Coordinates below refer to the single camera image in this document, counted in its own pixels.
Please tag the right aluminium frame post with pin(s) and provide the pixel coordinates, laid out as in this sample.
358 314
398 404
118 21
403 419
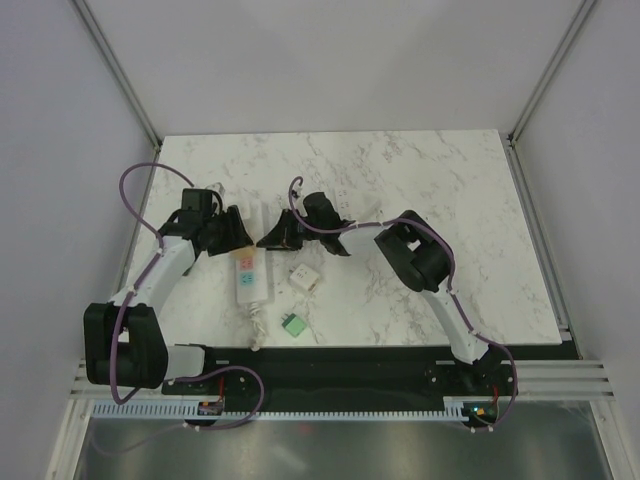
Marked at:
552 68

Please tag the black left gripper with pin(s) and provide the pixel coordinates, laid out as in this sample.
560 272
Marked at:
237 235

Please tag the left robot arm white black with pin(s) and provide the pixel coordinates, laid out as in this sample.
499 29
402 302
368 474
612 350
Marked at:
124 344

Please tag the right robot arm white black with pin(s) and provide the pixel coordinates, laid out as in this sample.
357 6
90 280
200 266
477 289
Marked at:
419 257

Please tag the aluminium rail profile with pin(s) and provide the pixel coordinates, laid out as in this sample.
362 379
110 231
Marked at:
537 380

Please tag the white cube plug orange logo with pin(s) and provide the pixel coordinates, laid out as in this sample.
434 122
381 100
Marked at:
304 279

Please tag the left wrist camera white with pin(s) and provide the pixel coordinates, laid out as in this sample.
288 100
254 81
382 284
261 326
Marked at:
216 187

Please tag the green plug adapter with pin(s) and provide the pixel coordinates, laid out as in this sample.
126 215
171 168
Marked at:
293 324

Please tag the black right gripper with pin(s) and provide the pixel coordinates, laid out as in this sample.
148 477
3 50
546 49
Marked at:
281 236

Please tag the long white power strip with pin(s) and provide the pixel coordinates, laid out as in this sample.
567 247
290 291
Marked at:
253 274

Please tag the white slotted cable duct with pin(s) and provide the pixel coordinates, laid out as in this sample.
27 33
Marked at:
200 410

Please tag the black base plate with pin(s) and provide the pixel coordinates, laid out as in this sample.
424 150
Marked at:
349 379

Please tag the left aluminium frame post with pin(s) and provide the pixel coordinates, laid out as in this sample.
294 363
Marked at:
108 55

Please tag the aluminium frame post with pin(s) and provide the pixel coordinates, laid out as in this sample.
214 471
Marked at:
552 68
108 55

